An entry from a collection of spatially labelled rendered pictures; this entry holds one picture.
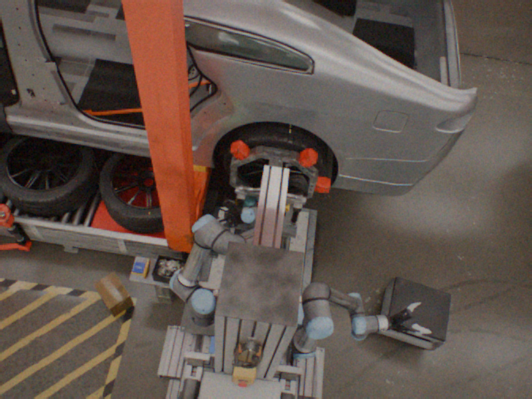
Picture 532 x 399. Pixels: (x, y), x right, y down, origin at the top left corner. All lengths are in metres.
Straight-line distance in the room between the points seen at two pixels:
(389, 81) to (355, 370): 1.99
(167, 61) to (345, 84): 1.04
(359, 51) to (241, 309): 1.54
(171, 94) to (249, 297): 0.88
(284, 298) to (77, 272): 2.53
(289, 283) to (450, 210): 3.00
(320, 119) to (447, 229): 1.92
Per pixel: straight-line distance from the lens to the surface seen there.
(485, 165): 4.87
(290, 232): 3.75
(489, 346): 4.08
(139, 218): 3.43
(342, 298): 2.40
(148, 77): 1.98
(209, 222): 2.33
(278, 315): 1.53
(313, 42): 2.56
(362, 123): 2.78
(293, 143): 2.94
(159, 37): 1.82
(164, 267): 3.18
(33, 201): 3.66
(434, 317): 3.58
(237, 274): 1.57
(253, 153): 2.95
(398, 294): 3.55
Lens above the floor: 3.48
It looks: 59 degrees down
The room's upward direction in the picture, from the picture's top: 10 degrees clockwise
